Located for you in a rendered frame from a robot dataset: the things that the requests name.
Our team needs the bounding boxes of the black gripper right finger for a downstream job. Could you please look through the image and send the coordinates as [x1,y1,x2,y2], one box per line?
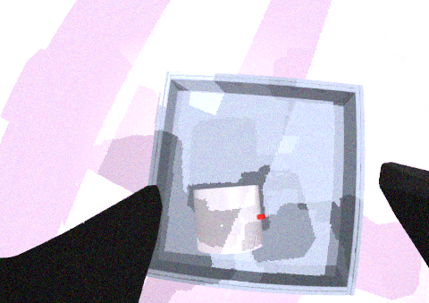
[379,163,429,268]

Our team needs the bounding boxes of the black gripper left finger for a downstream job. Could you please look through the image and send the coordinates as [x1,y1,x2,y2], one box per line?
[0,185,162,303]

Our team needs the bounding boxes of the white cylinder with two slots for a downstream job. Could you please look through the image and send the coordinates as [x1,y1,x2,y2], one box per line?
[193,185,265,254]

